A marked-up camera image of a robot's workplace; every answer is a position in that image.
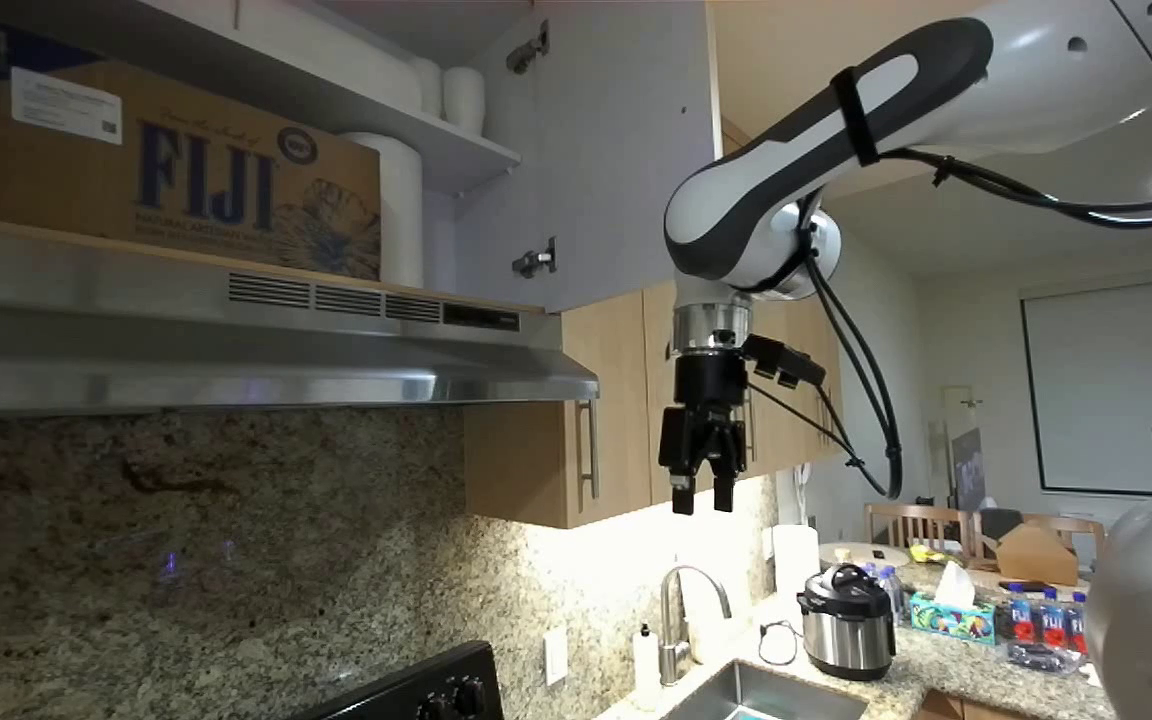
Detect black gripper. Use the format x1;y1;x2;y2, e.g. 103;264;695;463
660;351;746;514

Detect Fiji cardboard box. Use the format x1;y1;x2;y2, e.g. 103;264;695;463
0;24;379;278

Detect cabinet door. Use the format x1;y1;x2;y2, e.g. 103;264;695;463
450;0;716;307

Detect wooden chair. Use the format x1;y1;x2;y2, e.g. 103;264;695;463
869;498;971;551

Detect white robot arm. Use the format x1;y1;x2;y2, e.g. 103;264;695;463
665;0;1152;720

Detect stainless steel sink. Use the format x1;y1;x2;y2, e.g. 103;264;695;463
660;659;863;720

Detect water bottle pack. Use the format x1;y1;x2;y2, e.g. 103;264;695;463
1001;582;1088;673

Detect black stove control panel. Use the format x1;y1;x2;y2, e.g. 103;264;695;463
293;639;503;720

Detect silver kitchen faucet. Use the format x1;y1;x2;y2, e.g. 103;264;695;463
660;562;730;684

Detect silver black pressure cooker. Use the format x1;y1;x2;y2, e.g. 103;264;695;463
794;562;896;679

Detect white countertop paper roll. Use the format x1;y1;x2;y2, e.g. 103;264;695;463
771;524;818;594

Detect wooden wall cabinets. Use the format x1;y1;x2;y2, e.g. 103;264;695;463
462;278;838;529

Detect stainless steel range hood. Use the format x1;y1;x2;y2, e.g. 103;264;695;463
0;225;600;414

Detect white cups on shelf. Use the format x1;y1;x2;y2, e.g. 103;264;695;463
413;54;487;135

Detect white soap dispenser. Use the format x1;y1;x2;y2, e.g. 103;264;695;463
630;620;660;693

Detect white projector screen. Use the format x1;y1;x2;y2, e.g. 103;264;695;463
1021;282;1152;496

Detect white paper towel roll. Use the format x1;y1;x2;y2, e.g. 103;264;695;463
351;130;424;287

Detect green tissue box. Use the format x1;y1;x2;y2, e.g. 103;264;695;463
909;562;996;643

